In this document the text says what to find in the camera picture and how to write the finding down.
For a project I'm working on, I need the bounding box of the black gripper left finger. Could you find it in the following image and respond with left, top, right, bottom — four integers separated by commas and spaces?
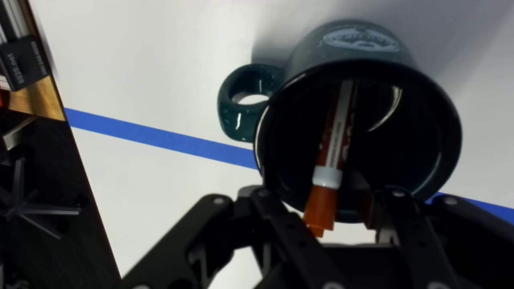
119, 183, 350, 289

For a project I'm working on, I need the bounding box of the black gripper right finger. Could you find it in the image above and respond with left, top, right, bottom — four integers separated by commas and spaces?
368, 186, 514, 289

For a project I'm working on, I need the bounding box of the orange-capped dry erase marker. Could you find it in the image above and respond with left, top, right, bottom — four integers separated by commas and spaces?
302, 79, 359, 239

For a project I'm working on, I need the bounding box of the blue tape line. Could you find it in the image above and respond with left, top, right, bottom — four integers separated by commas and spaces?
63, 108, 514, 226

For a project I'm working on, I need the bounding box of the black star-shaped base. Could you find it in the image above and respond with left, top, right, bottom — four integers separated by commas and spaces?
0, 154, 84, 241

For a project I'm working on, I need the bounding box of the dark teal speckled mug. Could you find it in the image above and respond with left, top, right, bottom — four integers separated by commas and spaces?
216, 19, 463, 223

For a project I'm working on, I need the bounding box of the black corner bracket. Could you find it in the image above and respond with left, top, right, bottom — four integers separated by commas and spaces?
0, 37, 53, 92

